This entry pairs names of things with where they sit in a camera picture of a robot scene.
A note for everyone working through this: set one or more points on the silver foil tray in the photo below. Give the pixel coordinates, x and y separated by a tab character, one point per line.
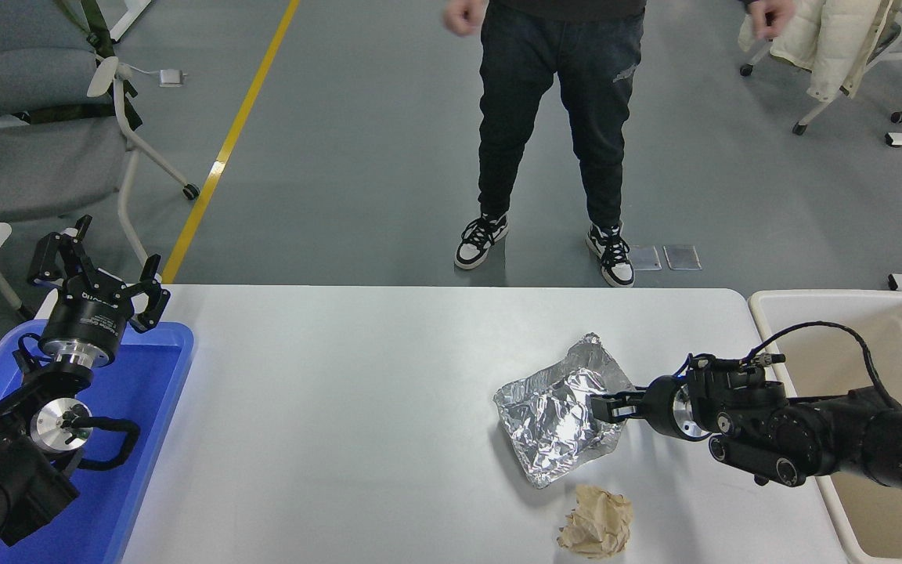
553	423

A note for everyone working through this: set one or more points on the hand of person beside chair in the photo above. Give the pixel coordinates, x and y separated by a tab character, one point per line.
770	17

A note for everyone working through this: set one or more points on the white desk leg frame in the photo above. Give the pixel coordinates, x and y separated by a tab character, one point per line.
131	16

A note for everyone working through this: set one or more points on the silver floor plate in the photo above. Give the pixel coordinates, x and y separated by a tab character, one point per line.
646	258
682	257

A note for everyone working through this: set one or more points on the tan paper ball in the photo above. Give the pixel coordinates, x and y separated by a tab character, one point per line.
596	521

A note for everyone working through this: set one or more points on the large beige plastic bin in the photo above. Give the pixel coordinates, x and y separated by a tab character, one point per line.
811	329

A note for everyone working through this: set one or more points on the blue plastic tray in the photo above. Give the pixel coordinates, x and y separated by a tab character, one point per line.
146	407

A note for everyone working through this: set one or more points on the cream padded coat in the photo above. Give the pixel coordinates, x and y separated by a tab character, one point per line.
835	43

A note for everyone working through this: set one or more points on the white power adapter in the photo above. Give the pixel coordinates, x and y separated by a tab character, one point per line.
171	77

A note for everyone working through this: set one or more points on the person beside white chair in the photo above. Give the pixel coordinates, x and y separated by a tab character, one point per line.
768	19

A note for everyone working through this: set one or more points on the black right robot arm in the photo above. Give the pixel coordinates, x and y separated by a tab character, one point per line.
811	431

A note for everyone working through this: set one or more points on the standing person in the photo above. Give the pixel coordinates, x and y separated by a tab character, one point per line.
514	94

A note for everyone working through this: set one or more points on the standing person's right hand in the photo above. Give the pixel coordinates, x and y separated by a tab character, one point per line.
464	16

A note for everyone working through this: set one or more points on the grey office chair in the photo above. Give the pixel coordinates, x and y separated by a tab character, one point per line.
28	157

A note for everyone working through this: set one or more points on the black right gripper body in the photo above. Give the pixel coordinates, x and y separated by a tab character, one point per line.
658	407

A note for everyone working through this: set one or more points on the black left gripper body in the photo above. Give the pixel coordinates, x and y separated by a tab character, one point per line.
87	321

